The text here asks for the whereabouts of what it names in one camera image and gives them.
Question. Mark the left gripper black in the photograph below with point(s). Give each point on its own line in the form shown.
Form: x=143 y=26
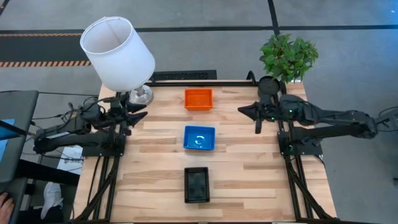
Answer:
x=116 y=119

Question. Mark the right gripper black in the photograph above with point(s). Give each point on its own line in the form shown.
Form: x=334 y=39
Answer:
x=270 y=115

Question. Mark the orange plastic slotted basket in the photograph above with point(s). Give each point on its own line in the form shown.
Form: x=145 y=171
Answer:
x=199 y=99

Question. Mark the blue plastic slotted basket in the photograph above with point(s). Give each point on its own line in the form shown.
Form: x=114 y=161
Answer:
x=191 y=140

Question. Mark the black plastic slotted basket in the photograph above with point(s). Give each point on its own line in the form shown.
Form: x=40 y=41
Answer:
x=196 y=185

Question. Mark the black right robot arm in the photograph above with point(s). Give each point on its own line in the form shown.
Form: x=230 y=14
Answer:
x=335 y=116

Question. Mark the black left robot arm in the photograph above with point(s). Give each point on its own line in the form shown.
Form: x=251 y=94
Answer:
x=62 y=143

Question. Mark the white shade table lamp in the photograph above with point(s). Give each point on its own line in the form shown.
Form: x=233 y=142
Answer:
x=121 y=62

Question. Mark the green potted plant black pot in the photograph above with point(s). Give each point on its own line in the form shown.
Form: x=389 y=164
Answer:
x=286 y=59

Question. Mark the black floor vent grate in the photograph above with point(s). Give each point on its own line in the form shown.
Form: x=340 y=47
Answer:
x=183 y=75

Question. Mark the white printed paper sheet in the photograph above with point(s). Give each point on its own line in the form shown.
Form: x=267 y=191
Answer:
x=73 y=161

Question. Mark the black furniture bar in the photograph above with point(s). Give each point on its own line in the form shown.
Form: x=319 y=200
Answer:
x=46 y=172

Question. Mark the dark grey desk panel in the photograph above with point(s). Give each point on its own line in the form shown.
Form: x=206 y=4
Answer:
x=18 y=105

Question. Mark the person's white shoe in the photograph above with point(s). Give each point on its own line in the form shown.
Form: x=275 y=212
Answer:
x=52 y=196

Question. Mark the blue flat object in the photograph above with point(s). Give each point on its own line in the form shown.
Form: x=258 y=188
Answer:
x=5 y=124

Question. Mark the person's hand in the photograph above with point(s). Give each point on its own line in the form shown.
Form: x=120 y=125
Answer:
x=5 y=208

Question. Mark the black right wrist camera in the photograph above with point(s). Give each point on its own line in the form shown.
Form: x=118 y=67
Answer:
x=268 y=101

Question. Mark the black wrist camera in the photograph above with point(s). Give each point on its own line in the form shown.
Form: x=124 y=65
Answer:
x=268 y=101
x=115 y=105

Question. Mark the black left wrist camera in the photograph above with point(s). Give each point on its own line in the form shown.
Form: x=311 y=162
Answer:
x=115 y=105

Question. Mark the black aluminium frame rail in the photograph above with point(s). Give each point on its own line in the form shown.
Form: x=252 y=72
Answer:
x=202 y=83
x=280 y=127
x=110 y=193

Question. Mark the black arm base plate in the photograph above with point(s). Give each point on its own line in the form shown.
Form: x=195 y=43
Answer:
x=311 y=149
x=93 y=151

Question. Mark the black diagonal frame brace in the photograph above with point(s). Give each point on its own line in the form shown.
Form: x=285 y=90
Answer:
x=311 y=199
x=93 y=199

